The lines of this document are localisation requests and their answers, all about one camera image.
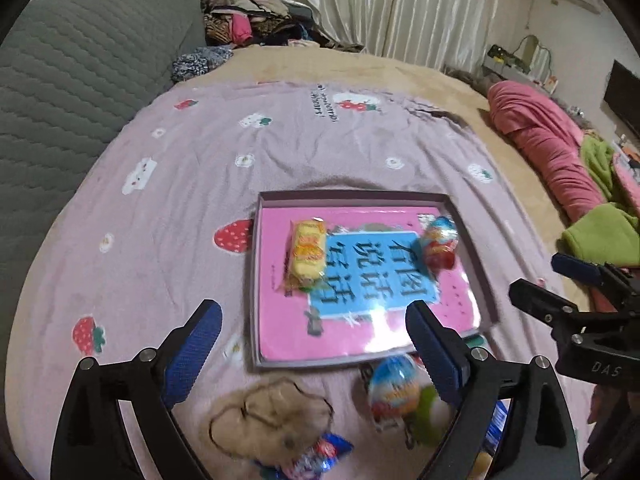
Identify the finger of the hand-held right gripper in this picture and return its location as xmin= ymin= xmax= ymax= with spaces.
xmin=509 ymin=280 xmax=591 ymax=331
xmin=551 ymin=253 xmax=628 ymax=289

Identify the grey quilted headboard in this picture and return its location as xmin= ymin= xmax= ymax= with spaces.
xmin=0 ymin=0 xmax=206 ymax=361

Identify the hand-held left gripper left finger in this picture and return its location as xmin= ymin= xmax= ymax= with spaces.
xmin=50 ymin=299 xmax=223 ymax=480

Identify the arched table mirror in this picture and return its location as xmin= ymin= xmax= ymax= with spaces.
xmin=515 ymin=35 xmax=551 ymax=78

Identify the white shiny curtain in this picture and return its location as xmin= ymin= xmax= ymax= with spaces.
xmin=277 ymin=0 xmax=506 ymax=73

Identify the brown round bread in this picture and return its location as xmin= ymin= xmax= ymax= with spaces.
xmin=209 ymin=379 xmax=336 ymax=463

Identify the blue white knitted cloth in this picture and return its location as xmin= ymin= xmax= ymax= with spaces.
xmin=171 ymin=46 xmax=235 ymax=83

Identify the green fleece blanket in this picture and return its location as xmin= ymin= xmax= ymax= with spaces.
xmin=559 ymin=137 xmax=640 ymax=268

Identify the white dressing table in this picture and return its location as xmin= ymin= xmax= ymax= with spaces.
xmin=482 ymin=44 xmax=558 ymax=93

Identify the blue cookie packet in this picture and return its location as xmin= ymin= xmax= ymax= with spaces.
xmin=255 ymin=432 xmax=355 ymax=480

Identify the green hair scrunchie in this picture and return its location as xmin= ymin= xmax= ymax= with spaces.
xmin=407 ymin=385 xmax=453 ymax=448

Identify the shallow grey cardboard box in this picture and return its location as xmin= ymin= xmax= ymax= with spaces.
xmin=243 ymin=191 xmax=500 ymax=373

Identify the pink and blue book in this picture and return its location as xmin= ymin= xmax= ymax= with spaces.
xmin=257 ymin=206 xmax=483 ymax=362

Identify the yellow snack packet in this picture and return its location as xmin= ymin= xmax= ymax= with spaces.
xmin=283 ymin=217 xmax=328 ymax=293

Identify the pink quilt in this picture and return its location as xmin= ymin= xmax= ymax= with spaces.
xmin=487 ymin=80 xmax=608 ymax=223

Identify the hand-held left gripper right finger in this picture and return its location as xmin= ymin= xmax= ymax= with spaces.
xmin=405 ymin=301 xmax=583 ymax=480

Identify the small blue packet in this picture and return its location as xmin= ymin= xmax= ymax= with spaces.
xmin=482 ymin=397 xmax=513 ymax=456

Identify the pink strawberry printed blanket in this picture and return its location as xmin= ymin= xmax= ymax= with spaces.
xmin=10 ymin=80 xmax=591 ymax=480

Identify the pile of clothes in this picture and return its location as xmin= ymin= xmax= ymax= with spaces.
xmin=200 ymin=0 xmax=366 ymax=53

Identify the person's right forearm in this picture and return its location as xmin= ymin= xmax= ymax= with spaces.
xmin=582 ymin=385 xmax=640 ymax=476

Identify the black wall television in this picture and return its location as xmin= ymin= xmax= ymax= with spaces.
xmin=603 ymin=60 xmax=640 ymax=138

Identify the beige bed sheet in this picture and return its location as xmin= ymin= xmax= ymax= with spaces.
xmin=220 ymin=47 xmax=601 ymax=311

